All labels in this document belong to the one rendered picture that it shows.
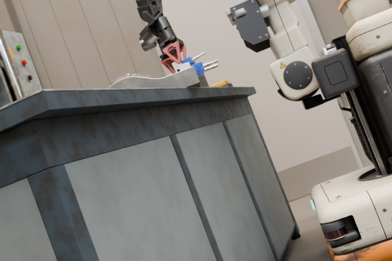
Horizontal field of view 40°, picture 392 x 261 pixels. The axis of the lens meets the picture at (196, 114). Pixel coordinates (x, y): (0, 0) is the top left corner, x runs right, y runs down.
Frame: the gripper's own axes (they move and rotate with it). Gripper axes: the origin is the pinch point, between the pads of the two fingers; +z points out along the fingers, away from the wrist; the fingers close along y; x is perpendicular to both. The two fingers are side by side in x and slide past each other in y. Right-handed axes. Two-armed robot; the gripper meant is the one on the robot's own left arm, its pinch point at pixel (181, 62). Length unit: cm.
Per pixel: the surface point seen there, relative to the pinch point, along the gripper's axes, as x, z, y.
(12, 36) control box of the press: -76, -66, -23
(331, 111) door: 29, 18, -196
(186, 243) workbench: -5, 64, 61
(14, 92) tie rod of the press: -71, -27, 3
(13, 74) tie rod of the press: -68, -35, 3
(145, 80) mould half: -3.0, 13.0, 38.7
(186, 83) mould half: 7.4, 19.3, 34.3
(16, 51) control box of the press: -77, -59, -23
